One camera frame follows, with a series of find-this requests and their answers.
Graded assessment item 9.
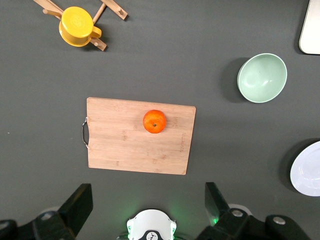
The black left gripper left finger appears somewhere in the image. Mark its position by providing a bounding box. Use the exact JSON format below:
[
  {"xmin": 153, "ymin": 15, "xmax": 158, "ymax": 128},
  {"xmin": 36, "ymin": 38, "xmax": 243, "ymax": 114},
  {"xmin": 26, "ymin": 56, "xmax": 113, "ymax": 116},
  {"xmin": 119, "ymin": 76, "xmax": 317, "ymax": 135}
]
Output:
[{"xmin": 0, "ymin": 183, "xmax": 94, "ymax": 240}]

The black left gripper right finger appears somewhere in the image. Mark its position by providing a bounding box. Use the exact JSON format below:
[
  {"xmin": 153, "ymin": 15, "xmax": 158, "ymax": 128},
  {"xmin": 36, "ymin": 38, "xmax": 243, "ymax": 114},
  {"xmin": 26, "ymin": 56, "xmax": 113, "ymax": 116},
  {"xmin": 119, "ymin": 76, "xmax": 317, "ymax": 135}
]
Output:
[{"xmin": 197, "ymin": 182, "xmax": 312, "ymax": 240}]

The white round plate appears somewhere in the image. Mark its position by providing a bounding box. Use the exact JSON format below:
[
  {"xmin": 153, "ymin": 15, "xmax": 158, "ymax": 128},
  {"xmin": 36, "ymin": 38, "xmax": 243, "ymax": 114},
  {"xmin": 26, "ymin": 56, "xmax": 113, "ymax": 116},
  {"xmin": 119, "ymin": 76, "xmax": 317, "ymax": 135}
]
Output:
[{"xmin": 289, "ymin": 140, "xmax": 320, "ymax": 197}]

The orange fruit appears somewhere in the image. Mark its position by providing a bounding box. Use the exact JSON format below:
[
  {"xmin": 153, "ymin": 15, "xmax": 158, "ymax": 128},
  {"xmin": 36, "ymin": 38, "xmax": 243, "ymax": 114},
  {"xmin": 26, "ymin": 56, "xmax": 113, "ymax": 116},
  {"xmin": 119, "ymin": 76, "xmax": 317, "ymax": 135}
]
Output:
[{"xmin": 142, "ymin": 109, "xmax": 167, "ymax": 134}]

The wooden cutting board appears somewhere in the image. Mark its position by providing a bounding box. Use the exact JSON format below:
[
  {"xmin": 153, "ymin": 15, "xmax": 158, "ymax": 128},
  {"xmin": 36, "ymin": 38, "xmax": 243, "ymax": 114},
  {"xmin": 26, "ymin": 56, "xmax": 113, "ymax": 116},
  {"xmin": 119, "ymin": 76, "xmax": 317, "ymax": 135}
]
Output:
[{"xmin": 81, "ymin": 96, "xmax": 197, "ymax": 176}]

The pale green bowl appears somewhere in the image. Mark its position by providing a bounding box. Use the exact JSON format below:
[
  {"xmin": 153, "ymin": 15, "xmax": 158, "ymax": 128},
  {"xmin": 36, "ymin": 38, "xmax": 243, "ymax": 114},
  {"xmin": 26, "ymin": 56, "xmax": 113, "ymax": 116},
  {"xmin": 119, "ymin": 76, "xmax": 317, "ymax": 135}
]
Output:
[{"xmin": 236, "ymin": 52, "xmax": 288, "ymax": 104}]

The yellow cup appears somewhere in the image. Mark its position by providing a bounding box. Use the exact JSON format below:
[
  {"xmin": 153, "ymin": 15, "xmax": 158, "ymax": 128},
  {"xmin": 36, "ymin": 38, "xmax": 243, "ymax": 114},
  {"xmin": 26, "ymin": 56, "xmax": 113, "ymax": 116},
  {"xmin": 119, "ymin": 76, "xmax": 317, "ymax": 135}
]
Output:
[{"xmin": 58, "ymin": 6, "xmax": 103, "ymax": 48}]

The beige bear print tray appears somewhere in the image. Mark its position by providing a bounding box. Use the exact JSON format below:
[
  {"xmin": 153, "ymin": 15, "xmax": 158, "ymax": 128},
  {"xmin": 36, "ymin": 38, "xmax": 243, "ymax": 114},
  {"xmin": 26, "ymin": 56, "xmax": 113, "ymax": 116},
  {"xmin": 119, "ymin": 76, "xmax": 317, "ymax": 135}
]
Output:
[{"xmin": 298, "ymin": 0, "xmax": 320, "ymax": 55}]

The wooden peg drying rack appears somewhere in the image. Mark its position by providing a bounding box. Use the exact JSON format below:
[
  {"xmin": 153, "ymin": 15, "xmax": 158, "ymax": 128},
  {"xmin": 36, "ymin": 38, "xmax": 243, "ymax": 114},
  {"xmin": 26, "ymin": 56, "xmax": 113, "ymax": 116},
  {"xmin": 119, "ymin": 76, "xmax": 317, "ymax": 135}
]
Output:
[{"xmin": 32, "ymin": 0, "xmax": 129, "ymax": 52}]

